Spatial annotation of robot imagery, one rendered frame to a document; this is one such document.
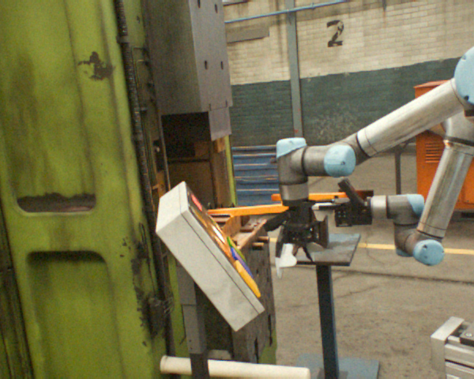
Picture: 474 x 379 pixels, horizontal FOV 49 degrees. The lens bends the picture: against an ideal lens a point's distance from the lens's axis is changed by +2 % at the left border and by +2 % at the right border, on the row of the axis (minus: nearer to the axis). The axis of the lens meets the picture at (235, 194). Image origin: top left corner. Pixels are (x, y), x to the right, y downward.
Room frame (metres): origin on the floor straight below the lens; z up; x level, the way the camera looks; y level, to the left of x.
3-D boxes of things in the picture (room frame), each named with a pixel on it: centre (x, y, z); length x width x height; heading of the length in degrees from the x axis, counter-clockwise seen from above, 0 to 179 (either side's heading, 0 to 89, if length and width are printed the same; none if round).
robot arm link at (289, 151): (1.28, -0.16, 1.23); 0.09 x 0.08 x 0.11; 53
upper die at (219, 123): (1.80, 0.22, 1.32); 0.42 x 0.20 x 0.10; 71
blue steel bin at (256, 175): (5.97, -0.20, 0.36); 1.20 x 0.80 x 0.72; 66
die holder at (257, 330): (1.86, 0.21, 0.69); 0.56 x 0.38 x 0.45; 71
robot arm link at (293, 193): (1.29, -0.15, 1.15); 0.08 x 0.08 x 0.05
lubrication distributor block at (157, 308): (1.42, 0.26, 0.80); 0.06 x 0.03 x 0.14; 161
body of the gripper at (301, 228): (1.28, -0.16, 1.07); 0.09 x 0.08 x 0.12; 46
